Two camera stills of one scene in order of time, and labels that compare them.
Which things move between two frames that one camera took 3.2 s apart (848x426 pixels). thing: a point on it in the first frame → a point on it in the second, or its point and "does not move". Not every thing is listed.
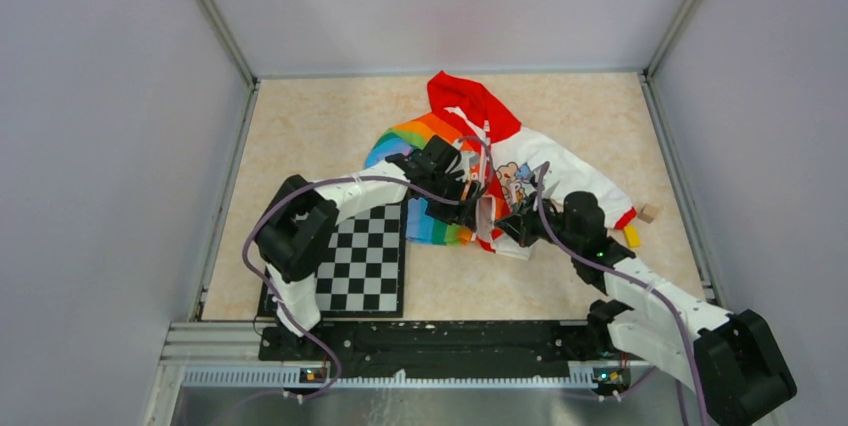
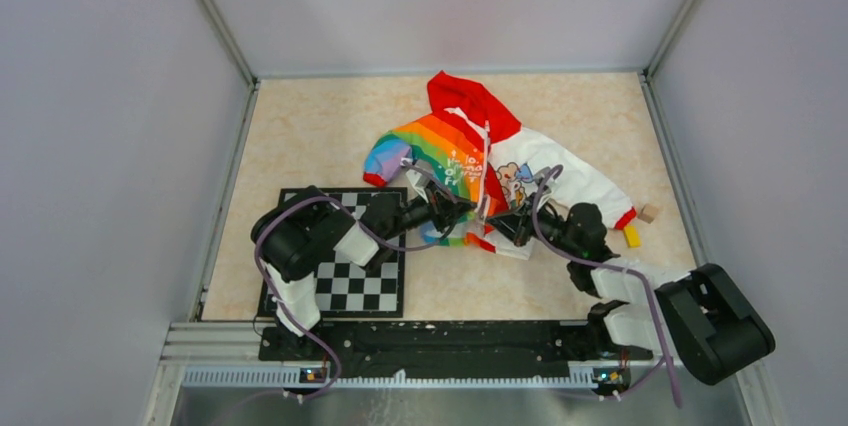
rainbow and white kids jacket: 473,167 does not move
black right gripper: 521,225 does not move
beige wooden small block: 648,213 does not move
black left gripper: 464,213 → 443,208
